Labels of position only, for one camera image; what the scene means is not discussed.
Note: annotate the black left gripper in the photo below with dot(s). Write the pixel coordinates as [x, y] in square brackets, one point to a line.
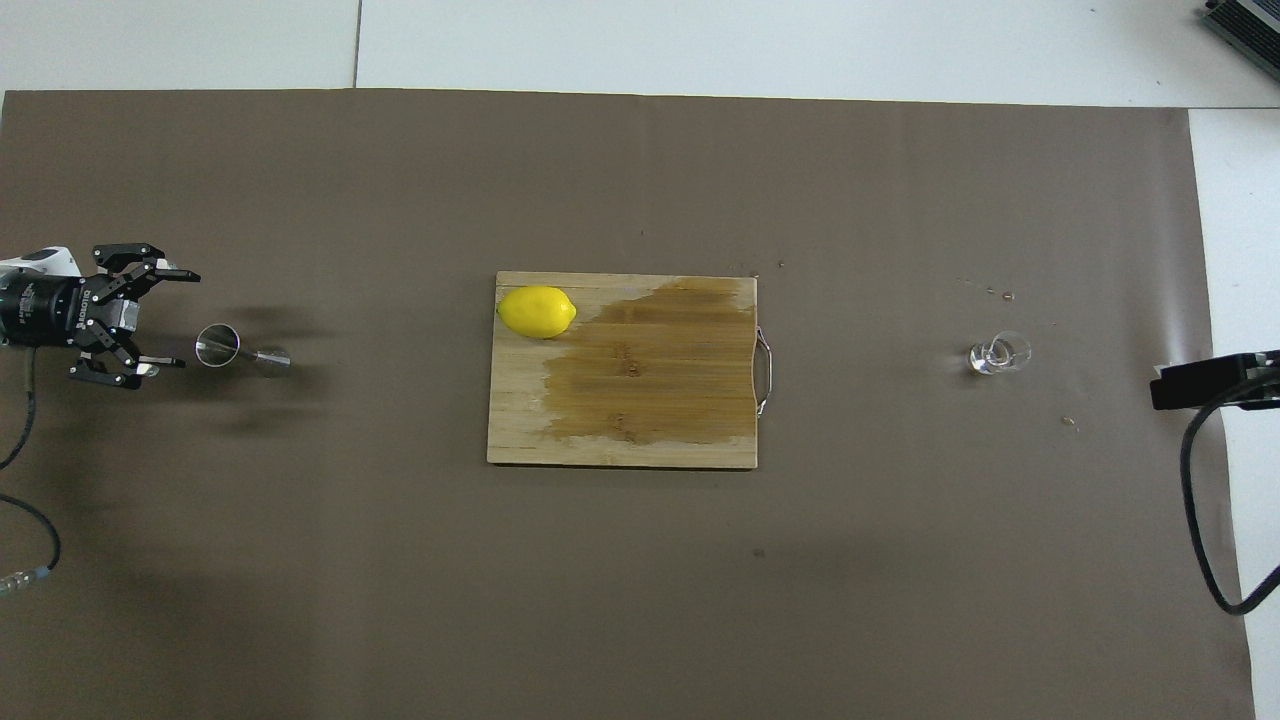
[50, 312]

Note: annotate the steel double jigger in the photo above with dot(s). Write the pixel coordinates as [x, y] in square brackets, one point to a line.
[217, 346]

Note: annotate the small clear glass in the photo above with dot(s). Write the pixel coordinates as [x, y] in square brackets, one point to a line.
[995, 355]

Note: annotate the brown paper table mat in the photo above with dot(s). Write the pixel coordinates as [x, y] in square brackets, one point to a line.
[300, 550]

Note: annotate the grey finned metal device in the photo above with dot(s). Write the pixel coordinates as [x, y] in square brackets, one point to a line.
[1250, 30]

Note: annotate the yellow lemon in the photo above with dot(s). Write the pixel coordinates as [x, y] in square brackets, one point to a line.
[537, 312]

